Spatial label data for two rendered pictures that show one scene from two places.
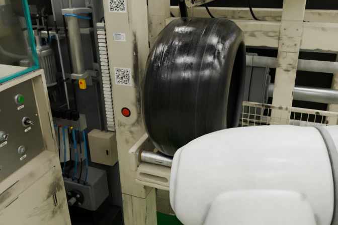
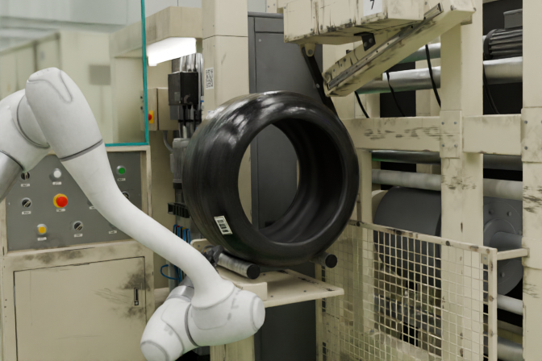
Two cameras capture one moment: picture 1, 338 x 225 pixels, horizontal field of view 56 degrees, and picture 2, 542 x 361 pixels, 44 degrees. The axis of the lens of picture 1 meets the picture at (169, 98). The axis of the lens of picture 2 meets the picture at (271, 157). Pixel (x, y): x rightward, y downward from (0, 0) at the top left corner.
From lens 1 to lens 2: 1.61 m
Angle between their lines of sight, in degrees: 43
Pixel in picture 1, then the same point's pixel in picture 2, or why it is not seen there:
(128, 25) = (214, 101)
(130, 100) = not seen: hidden behind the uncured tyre
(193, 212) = not seen: outside the picture
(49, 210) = (125, 304)
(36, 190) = (113, 270)
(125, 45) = not seen: hidden behind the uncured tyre
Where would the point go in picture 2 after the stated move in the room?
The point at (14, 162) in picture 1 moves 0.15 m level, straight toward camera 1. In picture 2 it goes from (101, 232) to (83, 239)
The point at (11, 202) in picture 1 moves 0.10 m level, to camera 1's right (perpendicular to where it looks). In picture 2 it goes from (81, 264) to (97, 267)
